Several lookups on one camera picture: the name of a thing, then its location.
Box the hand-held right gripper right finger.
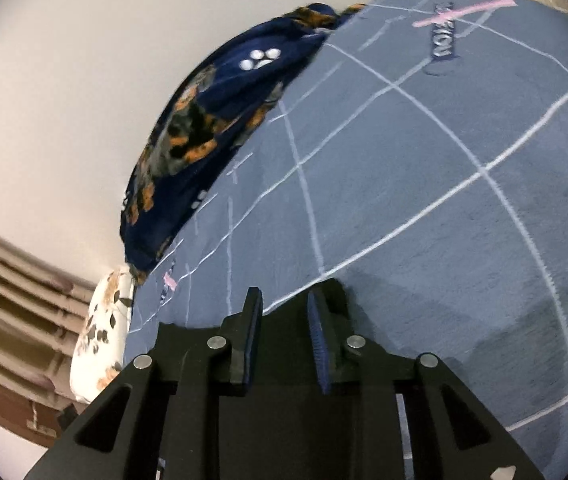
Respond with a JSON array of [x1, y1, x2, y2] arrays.
[[306, 277, 547, 480]]

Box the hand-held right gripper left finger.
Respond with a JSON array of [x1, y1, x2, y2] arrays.
[[24, 287, 265, 480]]

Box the white floral pillow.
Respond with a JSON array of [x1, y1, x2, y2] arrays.
[[69, 267, 136, 404]]

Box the blue checked bed sheet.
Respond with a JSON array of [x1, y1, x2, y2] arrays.
[[123, 0, 568, 480]]

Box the beige curtain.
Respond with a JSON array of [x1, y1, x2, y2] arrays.
[[0, 211, 99, 412]]

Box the navy dog print blanket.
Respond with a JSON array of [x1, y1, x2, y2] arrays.
[[119, 0, 415, 287]]

